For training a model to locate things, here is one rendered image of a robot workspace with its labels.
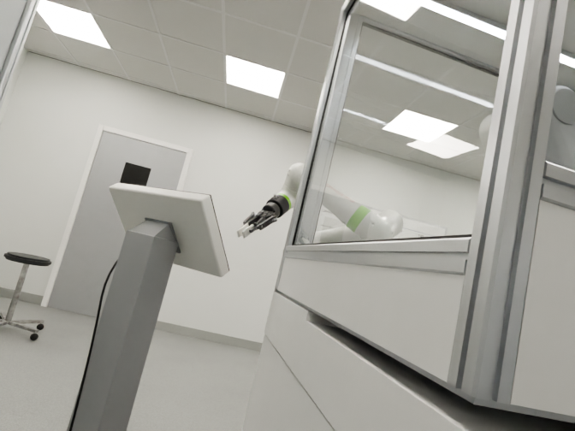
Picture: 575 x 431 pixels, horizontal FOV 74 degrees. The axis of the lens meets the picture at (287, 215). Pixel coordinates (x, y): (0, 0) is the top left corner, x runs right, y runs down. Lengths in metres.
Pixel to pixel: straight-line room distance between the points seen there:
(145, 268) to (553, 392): 1.21
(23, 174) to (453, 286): 5.11
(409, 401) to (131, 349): 1.14
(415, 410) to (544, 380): 0.13
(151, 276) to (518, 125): 1.23
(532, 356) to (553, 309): 0.05
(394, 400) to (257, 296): 4.25
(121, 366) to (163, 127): 3.84
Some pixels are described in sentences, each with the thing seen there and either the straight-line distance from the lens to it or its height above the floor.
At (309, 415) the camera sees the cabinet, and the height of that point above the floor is 0.77.
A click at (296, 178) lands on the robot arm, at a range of 1.65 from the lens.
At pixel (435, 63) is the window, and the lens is 0.68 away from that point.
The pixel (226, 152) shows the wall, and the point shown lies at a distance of 4.84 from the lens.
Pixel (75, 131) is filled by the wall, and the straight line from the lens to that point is 5.23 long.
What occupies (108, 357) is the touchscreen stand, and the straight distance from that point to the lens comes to 1.50.
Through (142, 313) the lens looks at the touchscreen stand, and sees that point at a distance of 1.45.
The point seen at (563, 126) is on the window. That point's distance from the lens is 0.50.
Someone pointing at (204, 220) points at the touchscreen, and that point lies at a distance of 1.30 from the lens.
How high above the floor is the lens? 1.01
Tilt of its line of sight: 8 degrees up
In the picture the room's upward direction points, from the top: 14 degrees clockwise
